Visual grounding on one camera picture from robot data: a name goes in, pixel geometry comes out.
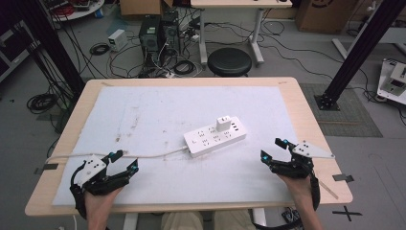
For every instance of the thin wooden stick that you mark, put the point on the thin wooden stick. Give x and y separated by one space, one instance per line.
330 191

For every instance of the black metal stand post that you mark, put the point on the black metal stand post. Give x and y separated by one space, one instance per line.
51 41
360 48

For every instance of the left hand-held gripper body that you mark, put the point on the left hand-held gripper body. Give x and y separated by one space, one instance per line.
92 174

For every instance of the grey floor mat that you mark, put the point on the grey floor mat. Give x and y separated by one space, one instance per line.
348 118

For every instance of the person's left hand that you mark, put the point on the person's left hand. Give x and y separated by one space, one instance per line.
100 204

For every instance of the person's legs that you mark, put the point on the person's legs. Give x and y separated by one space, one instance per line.
191 222

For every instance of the large cardboard box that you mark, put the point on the large cardboard box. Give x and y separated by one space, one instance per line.
322 16

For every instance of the white charger adapter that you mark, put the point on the white charger adapter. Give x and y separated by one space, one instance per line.
224 124

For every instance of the white foam mat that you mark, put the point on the white foam mat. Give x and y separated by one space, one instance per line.
191 179

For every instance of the white-legged desk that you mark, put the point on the white-legged desk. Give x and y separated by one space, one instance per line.
239 3

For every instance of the white power supply box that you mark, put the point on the white power supply box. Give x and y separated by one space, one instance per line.
117 40

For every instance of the black round stool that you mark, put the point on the black round stool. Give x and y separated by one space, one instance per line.
229 61

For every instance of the person's right hand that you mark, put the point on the person's right hand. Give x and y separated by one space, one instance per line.
297 190

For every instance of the black tape cross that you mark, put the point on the black tape cross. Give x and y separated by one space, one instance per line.
347 213

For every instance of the wooden table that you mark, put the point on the wooden table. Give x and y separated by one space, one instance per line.
306 111

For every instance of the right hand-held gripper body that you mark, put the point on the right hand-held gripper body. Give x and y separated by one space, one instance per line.
298 163

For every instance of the white equipment board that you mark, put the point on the white equipment board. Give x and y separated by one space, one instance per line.
392 80

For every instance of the white power strip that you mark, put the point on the white power strip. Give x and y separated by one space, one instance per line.
210 140

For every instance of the round white table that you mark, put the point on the round white table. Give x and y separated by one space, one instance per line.
76 9

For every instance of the black computer tower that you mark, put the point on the black computer tower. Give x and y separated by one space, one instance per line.
150 35
170 30

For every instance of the small cardboard box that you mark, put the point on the small cardboard box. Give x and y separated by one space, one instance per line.
140 7

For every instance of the black tape strip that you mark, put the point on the black tape strip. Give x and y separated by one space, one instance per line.
343 178
48 167

